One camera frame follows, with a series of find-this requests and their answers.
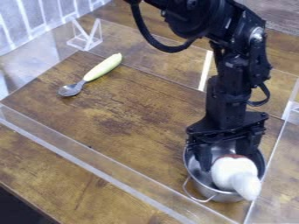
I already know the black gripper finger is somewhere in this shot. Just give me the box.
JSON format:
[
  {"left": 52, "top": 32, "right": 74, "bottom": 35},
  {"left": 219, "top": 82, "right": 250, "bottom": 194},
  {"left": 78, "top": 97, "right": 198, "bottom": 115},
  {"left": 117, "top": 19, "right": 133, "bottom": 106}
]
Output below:
[
  {"left": 235, "top": 133, "right": 262, "bottom": 158},
  {"left": 195, "top": 143, "right": 213, "bottom": 172}
]

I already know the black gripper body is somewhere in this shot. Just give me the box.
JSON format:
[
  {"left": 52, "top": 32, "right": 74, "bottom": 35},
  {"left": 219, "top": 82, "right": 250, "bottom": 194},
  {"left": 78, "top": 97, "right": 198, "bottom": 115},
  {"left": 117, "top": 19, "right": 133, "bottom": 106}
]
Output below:
[{"left": 186, "top": 112, "right": 269, "bottom": 146}]

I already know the white plush mushroom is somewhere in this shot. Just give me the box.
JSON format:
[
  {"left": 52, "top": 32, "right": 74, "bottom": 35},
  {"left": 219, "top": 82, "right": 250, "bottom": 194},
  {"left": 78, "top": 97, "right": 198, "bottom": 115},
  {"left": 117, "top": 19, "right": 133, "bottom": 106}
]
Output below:
[{"left": 211, "top": 154, "right": 262, "bottom": 201}]

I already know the silver pot with handles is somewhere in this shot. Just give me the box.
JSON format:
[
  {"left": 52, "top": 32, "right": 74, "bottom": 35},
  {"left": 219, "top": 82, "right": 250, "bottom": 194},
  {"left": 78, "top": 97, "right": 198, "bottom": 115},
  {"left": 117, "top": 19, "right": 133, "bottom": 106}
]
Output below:
[{"left": 183, "top": 143, "right": 267, "bottom": 203}]

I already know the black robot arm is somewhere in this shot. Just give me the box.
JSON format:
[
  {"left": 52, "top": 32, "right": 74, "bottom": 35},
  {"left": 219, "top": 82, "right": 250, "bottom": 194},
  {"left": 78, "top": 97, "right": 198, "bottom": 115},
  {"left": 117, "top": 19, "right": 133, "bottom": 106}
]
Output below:
[{"left": 125, "top": 0, "right": 271, "bottom": 172}]

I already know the clear acrylic triangle stand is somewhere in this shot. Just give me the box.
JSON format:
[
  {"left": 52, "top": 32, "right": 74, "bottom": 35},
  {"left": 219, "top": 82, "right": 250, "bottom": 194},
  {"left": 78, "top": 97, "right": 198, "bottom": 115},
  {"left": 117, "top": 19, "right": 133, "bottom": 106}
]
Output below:
[{"left": 67, "top": 18, "right": 103, "bottom": 52}]

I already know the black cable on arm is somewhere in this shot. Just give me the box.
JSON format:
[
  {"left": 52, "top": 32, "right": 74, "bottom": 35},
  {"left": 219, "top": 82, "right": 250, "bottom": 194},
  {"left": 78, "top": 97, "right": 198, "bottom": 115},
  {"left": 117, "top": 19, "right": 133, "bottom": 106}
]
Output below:
[{"left": 130, "top": 0, "right": 203, "bottom": 54}]

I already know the spoon with yellow handle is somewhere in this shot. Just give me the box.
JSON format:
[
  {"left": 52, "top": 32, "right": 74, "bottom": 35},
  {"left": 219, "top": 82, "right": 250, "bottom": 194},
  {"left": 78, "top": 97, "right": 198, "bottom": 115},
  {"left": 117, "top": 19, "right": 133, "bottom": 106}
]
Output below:
[{"left": 59, "top": 52, "right": 123, "bottom": 97}]

